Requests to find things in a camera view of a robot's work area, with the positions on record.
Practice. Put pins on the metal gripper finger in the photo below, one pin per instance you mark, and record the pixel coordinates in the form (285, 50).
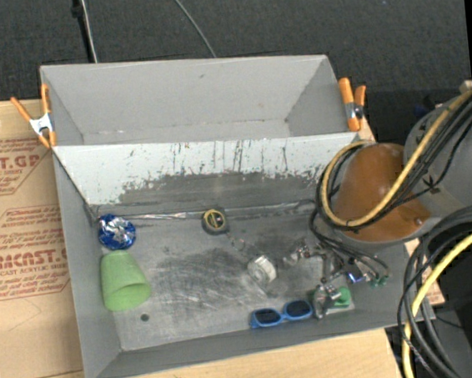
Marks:
(324, 300)
(303, 255)

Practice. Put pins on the small green plastic thing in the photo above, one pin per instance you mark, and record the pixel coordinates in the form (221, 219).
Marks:
(344, 297)

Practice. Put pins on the blue sunglasses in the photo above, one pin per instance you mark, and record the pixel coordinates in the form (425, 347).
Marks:
(280, 313)

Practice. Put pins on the grey metal bin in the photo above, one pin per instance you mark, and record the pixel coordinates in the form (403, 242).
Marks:
(210, 266)

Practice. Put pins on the black and yellow tape measure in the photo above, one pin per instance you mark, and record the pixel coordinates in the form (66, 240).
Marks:
(214, 221)

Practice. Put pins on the light green plastic cup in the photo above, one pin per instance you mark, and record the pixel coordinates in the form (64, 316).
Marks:
(122, 282)

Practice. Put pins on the blue crumpled foil packet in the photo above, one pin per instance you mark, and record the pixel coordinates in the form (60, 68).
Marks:
(116, 231)

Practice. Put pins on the brown cardboard board red print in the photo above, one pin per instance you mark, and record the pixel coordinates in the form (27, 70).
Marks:
(28, 323)

